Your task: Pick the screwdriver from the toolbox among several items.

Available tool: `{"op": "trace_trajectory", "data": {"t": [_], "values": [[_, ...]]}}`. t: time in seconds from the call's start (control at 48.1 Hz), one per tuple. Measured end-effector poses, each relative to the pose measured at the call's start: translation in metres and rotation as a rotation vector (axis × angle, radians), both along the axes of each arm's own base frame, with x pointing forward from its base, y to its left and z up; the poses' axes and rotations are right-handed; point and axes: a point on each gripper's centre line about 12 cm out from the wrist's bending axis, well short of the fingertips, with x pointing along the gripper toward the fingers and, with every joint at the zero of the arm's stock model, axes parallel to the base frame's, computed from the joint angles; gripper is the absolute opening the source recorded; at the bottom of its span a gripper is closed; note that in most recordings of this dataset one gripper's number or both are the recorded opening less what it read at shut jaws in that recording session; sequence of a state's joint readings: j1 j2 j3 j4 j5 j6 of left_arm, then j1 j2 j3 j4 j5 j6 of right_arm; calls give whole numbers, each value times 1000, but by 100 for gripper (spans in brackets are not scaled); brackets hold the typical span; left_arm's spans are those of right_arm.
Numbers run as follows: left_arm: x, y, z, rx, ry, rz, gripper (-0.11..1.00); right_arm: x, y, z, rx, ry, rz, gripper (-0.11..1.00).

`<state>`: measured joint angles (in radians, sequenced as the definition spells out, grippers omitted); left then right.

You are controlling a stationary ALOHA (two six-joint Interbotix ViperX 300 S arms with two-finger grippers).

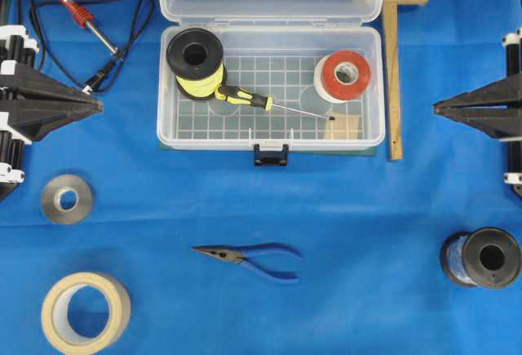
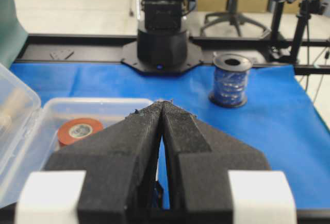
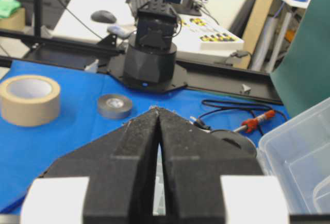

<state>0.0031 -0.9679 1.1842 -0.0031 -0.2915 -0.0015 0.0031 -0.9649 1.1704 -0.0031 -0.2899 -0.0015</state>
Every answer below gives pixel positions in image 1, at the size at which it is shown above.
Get clear plastic toolbox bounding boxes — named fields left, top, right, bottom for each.
left=157, top=0, right=385, bottom=166

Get wooden mallet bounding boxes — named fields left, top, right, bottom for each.
left=381, top=0, right=429, bottom=161

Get blue wire spool black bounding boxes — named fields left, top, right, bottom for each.
left=440, top=227, right=521, bottom=290

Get blue handled needle-nose pliers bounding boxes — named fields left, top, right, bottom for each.
left=191, top=243, right=302, bottom=285

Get red handled soldering iron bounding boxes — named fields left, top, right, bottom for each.
left=58, top=0, right=118, bottom=55

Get small brown cardboard piece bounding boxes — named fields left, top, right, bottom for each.
left=323, top=114, right=363, bottom=140

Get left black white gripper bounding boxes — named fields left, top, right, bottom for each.
left=0, top=24, right=104, bottom=203

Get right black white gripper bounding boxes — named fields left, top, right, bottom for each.
left=432, top=28, right=522, bottom=199

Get grey tape roll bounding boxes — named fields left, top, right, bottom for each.
left=41, top=174, right=94, bottom=225

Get beige masking tape roll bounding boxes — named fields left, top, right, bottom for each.
left=41, top=272, right=131, bottom=354

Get yellow black handled screwdriver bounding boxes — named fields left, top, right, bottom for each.
left=214, top=85, right=335, bottom=121

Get blue table cloth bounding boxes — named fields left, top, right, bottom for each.
left=1, top=0, right=521, bottom=354

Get red tape roll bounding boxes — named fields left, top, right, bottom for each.
left=313, top=50, right=371, bottom=104

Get black soldering iron cable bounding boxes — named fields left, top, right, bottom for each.
left=14, top=0, right=156, bottom=95

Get yellow wire spool black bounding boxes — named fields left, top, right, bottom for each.
left=166, top=28, right=226, bottom=101

